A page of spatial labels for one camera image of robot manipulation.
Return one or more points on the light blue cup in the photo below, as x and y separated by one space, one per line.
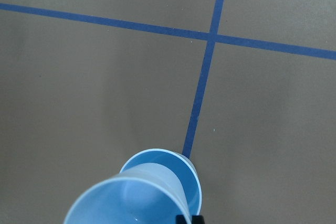
146 193
180 165

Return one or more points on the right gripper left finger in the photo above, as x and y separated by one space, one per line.
180 219

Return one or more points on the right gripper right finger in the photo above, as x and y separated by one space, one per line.
197 219

